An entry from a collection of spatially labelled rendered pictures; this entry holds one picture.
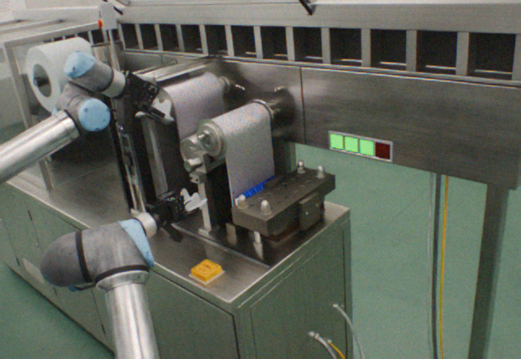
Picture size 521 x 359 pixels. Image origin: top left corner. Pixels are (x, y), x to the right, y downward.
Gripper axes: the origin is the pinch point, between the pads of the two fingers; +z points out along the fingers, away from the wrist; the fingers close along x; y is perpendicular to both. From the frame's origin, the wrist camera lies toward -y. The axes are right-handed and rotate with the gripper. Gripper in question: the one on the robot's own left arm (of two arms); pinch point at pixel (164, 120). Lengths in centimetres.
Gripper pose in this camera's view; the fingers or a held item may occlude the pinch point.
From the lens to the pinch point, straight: 155.5
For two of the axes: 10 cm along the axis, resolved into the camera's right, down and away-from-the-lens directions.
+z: 5.7, 3.1, 7.6
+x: -7.5, -2.0, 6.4
